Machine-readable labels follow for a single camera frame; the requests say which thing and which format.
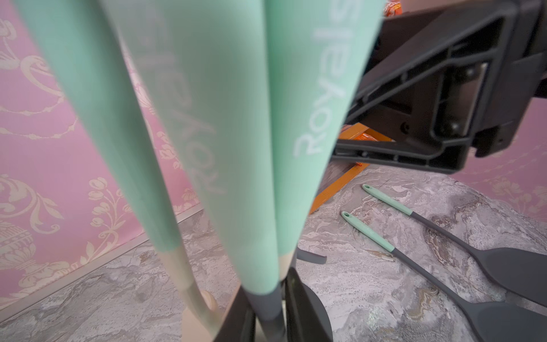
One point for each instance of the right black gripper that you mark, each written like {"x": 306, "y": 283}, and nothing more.
{"x": 444, "y": 80}

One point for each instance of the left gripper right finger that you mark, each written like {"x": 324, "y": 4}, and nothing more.
{"x": 297, "y": 304}

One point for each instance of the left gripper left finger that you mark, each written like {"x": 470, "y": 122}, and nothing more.
{"x": 239, "y": 322}

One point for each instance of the grey spatula mint handle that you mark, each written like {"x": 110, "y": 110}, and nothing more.
{"x": 490, "y": 321}
{"x": 516, "y": 270}
{"x": 253, "y": 95}

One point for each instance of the grey utensil rack stand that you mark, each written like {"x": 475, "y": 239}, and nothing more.
{"x": 318, "y": 321}

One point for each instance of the orange snack packet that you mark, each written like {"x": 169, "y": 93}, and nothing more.
{"x": 352, "y": 133}

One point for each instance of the wooden orange shelf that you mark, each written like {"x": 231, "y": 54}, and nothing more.
{"x": 339, "y": 173}

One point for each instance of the cream spatula mint handle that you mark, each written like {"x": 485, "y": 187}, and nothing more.
{"x": 83, "y": 51}

